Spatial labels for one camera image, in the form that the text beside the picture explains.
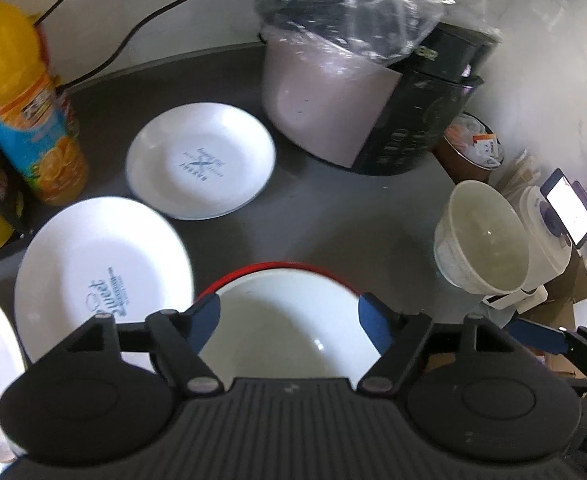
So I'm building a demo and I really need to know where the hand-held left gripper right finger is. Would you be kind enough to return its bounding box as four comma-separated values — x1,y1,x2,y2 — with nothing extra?
355,292,527,395

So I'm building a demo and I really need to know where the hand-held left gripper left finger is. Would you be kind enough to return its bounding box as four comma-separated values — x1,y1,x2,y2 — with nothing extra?
32,293,224,397

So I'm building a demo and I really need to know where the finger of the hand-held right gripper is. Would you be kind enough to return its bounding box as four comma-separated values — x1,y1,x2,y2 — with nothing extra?
505,316,587,389

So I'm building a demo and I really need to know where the red-rimmed white bowl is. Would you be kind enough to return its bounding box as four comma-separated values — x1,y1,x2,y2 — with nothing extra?
193,261,389,382

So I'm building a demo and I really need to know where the plain white bowl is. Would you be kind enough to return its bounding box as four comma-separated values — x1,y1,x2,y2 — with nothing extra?
433,179,531,296

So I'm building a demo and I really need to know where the white plate blue script print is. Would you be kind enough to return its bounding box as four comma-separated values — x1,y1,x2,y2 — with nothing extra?
14,196,195,377

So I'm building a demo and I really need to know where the white plate small dark print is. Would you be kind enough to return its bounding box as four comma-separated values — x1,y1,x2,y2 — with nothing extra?
125,102,278,221

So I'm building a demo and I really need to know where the cardboard box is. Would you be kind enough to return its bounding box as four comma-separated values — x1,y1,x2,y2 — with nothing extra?
513,255,587,382

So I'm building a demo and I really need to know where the white plastic appliance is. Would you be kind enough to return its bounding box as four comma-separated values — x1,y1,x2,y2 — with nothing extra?
482,185,575,312

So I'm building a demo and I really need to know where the smartphone with lit screen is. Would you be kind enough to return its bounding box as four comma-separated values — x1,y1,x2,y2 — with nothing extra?
540,168,587,249

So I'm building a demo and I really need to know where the brown round tub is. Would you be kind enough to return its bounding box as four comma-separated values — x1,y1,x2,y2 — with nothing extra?
433,112,505,186

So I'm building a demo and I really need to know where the white sachet orange print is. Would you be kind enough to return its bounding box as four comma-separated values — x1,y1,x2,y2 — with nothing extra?
470,132,505,167

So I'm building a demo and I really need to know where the pink and black rice cooker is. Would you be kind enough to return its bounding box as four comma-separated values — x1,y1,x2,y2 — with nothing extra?
260,22,502,177

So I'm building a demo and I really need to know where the orange juice bottle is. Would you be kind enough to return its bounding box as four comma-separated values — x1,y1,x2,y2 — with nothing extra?
0,0,91,207

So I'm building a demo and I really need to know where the clear plastic bag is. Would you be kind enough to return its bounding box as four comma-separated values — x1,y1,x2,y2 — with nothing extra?
253,0,480,69

